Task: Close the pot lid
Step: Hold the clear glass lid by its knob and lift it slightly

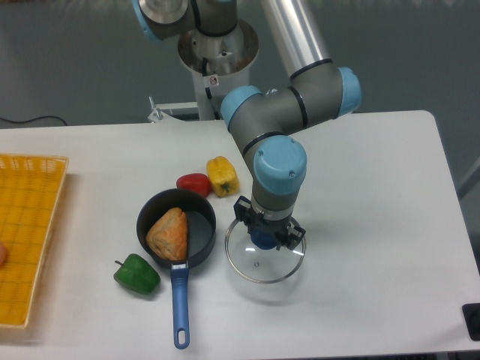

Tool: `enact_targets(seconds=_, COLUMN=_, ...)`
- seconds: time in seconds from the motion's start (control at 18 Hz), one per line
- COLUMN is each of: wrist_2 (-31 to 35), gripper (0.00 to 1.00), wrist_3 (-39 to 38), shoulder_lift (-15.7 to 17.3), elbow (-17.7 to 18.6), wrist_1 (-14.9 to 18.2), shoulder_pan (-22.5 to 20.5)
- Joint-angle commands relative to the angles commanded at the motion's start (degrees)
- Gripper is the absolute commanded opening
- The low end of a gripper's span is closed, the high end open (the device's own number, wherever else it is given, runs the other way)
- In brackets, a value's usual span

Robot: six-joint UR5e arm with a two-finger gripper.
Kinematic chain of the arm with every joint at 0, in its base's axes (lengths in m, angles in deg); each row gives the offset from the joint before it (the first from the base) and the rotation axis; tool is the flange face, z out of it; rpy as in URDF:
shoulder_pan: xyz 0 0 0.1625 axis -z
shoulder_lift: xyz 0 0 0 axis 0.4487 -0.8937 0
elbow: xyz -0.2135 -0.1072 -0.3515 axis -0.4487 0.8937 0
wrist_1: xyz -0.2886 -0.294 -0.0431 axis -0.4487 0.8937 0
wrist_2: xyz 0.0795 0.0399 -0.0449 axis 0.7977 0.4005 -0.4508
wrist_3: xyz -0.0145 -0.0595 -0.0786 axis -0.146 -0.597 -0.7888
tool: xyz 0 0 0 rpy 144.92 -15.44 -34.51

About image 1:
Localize black device at table edge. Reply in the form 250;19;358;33
462;303;480;341

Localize triangular pastry bread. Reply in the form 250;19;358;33
145;207;188;261

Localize black pot blue handle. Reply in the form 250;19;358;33
136;188;216;350

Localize yellow woven basket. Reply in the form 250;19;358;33
1;154;69;329

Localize yellow bell pepper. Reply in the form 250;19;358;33
206;156;240;197

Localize green bell pepper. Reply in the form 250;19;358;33
113;253;161;296

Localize glass pot lid blue knob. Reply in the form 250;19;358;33
224;220;306;284

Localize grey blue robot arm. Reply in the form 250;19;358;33
133;1;362;249

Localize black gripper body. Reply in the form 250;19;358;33
245;208;292;240

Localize red bell pepper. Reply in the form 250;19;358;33
176;172;212;197

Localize black cable on floor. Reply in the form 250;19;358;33
0;115;69;127

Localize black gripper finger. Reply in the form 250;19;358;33
275;220;306;251
233;196;255;225

